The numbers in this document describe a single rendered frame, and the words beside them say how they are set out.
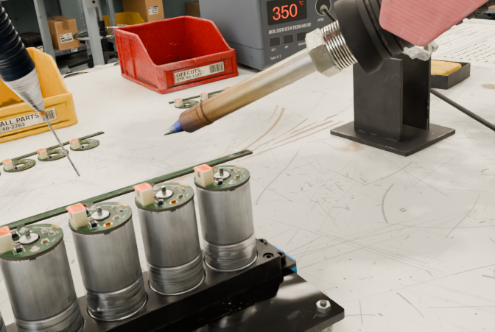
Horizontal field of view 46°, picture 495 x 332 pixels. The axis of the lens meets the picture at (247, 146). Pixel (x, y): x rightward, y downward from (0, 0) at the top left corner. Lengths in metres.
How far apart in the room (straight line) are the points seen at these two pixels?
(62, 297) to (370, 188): 0.22
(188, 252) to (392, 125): 0.24
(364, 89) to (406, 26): 0.29
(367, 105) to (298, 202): 0.12
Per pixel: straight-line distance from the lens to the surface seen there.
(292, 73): 0.19
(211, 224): 0.26
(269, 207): 0.36
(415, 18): 0.17
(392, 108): 0.44
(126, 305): 0.25
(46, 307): 0.24
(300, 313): 0.26
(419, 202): 0.37
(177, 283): 0.26
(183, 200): 0.24
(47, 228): 0.24
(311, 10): 0.69
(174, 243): 0.25
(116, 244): 0.24
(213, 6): 0.75
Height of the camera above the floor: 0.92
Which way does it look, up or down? 21 degrees down
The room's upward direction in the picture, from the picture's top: 5 degrees counter-clockwise
